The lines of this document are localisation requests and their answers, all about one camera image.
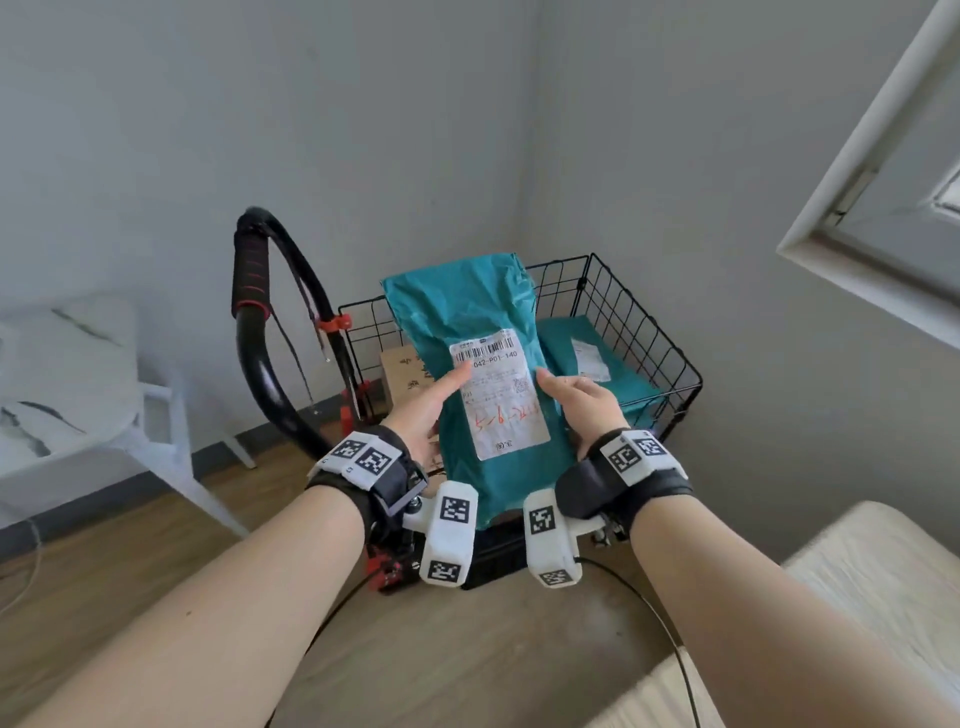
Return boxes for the black wrist strap white markers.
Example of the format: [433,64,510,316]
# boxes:
[305,425,430,541]
[554,428,695,538]

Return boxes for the person's left forearm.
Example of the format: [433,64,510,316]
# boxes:
[14,483,367,728]

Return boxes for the white marble-top side table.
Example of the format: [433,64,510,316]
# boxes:
[0,294,258,540]

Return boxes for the black wire cart basket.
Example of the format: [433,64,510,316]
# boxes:
[230,206,705,594]

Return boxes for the wooden table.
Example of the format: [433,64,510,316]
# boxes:
[584,500,960,728]

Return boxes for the person's left hand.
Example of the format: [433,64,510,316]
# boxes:
[382,359,475,470]

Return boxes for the person's right hand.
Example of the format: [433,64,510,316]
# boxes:
[536,367,630,460]

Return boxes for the thin black camera cable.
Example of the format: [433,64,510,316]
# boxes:
[577,556,703,728]
[262,573,380,728]

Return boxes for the cardboard box red-marked label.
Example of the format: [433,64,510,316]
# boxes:
[378,346,440,414]

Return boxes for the white wrist camera with markers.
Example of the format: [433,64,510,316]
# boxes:
[404,479,479,592]
[522,488,609,590]

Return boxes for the teal mailer parcel front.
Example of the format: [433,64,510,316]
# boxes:
[538,314,667,430]

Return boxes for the teal mailer parcel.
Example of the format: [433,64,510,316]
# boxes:
[380,252,564,532]
[538,314,667,430]

